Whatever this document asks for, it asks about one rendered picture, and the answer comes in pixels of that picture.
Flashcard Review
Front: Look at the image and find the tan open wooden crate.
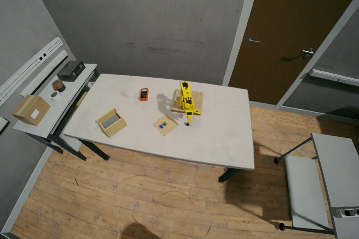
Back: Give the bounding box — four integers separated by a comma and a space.
97, 111, 127, 138

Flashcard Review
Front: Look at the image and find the orange pocket multimeter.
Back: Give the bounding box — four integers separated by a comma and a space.
140, 88, 149, 101

